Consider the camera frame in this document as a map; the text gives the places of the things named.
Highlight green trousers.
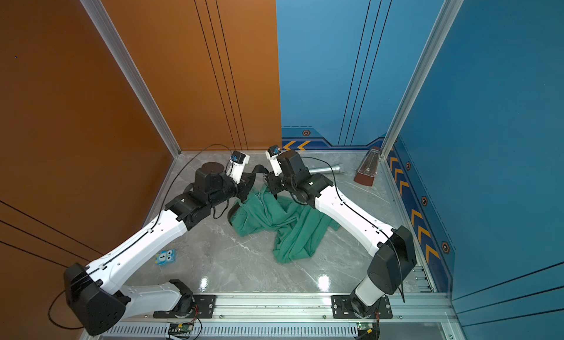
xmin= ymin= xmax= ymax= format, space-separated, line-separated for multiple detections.
xmin=229 ymin=187 xmax=339 ymax=264

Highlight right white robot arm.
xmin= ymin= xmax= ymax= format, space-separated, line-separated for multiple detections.
xmin=265 ymin=145 xmax=417 ymax=318

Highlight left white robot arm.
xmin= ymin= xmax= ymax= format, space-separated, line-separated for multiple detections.
xmin=63 ymin=162 xmax=256 ymax=336

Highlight silver microphone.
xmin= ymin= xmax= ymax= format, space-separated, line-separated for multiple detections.
xmin=308 ymin=165 xmax=343 ymax=175

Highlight red wooden metronome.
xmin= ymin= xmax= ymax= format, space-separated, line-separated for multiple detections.
xmin=354 ymin=147 xmax=380 ymax=187

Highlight blue owl toy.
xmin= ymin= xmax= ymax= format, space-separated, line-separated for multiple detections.
xmin=155 ymin=249 xmax=176 ymax=266

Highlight left green circuit board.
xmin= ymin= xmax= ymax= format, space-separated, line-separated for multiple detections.
xmin=167 ymin=322 xmax=195 ymax=337

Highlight green circuit board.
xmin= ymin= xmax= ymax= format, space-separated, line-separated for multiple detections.
xmin=356 ymin=322 xmax=380 ymax=339
xmin=167 ymin=322 xmax=195 ymax=337

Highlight right green circuit board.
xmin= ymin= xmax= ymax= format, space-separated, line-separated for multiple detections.
xmin=356 ymin=322 xmax=380 ymax=339

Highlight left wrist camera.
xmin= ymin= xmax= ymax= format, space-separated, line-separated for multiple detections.
xmin=226 ymin=150 xmax=250 ymax=184

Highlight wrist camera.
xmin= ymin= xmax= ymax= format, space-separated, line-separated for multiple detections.
xmin=226 ymin=150 xmax=250 ymax=184
xmin=265 ymin=145 xmax=282 ymax=176

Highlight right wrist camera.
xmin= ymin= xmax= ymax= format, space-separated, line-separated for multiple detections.
xmin=265 ymin=145 xmax=282 ymax=176

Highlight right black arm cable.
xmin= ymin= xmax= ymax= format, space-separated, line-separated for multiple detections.
xmin=299 ymin=155 xmax=406 ymax=303

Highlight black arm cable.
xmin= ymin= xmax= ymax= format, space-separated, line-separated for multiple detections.
xmin=299 ymin=155 xmax=406 ymax=303
xmin=47 ymin=143 xmax=234 ymax=331

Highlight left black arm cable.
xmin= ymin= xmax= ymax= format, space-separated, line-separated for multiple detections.
xmin=47 ymin=143 xmax=234 ymax=331

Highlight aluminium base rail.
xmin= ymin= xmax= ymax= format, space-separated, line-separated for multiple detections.
xmin=100 ymin=292 xmax=465 ymax=339

